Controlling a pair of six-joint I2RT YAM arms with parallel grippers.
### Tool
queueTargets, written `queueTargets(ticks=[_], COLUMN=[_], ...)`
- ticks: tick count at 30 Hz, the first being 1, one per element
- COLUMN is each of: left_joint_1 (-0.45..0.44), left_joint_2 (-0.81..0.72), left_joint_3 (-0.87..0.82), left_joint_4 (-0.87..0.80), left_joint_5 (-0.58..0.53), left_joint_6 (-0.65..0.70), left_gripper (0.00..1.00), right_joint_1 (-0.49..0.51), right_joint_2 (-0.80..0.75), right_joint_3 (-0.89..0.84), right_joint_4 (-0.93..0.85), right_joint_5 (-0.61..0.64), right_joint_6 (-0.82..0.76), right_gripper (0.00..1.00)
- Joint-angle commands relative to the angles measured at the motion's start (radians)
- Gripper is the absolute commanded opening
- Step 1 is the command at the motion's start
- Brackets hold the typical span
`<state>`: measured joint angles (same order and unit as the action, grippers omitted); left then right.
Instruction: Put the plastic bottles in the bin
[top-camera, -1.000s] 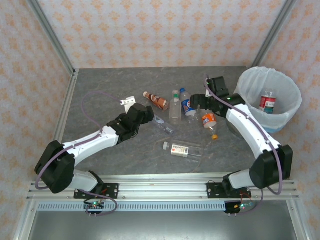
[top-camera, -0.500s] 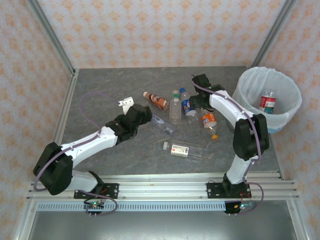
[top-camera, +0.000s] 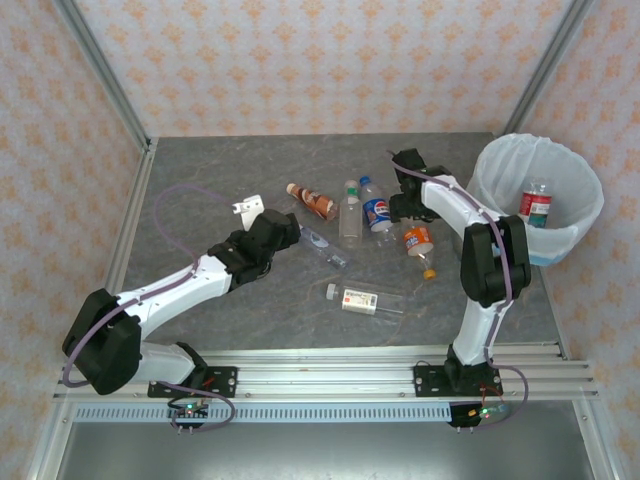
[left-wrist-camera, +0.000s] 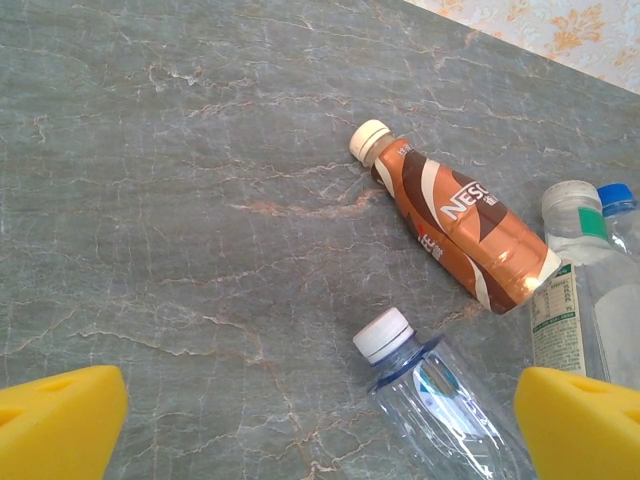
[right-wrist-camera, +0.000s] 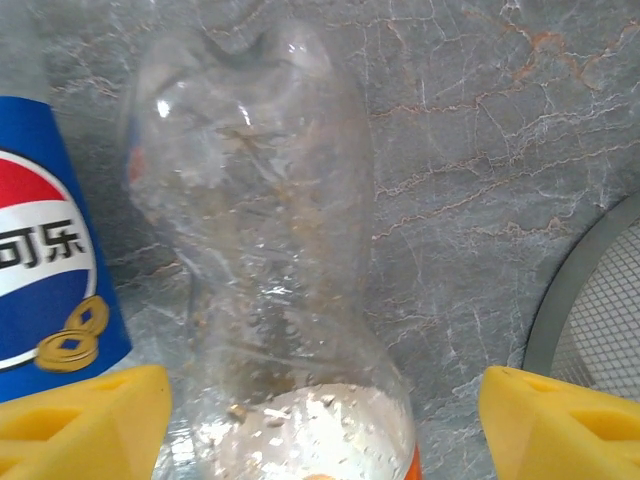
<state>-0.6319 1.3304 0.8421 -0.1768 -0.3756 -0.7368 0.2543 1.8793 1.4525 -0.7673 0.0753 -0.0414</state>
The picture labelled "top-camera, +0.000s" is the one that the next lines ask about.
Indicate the clear bottle with white label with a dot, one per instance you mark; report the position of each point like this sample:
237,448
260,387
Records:
360,300

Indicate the brown label plastic bottle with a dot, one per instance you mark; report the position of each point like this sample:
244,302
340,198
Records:
312,201

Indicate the grey metal bottom panel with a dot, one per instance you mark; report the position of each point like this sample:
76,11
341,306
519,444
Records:
300,450

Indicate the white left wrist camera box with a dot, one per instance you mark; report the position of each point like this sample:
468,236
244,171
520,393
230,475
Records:
250,207

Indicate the clear bottle with blue label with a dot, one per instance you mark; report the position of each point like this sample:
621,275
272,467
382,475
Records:
320,245

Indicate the clear bottle with red label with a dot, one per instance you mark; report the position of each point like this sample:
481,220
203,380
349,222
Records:
535,205

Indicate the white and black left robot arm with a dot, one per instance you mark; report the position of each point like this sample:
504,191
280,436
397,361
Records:
170,295

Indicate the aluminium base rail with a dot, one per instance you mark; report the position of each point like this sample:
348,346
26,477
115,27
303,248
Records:
325,375

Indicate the aluminium frame post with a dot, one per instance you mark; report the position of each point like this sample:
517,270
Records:
105,75
545,70

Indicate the white trash bin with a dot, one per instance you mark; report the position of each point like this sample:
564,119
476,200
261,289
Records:
500,165

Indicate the orange label plastic bottle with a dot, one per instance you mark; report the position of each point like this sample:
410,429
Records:
417,242

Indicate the clear bottle with green cap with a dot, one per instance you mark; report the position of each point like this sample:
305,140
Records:
350,220

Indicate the aluminium lower frame strut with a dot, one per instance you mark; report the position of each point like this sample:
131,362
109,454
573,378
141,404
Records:
50,445
597,445

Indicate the aluminium table side rail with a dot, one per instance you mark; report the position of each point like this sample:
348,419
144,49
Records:
132,210
556,320

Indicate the blue label cola bottle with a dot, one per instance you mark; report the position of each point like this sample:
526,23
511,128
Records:
377,210

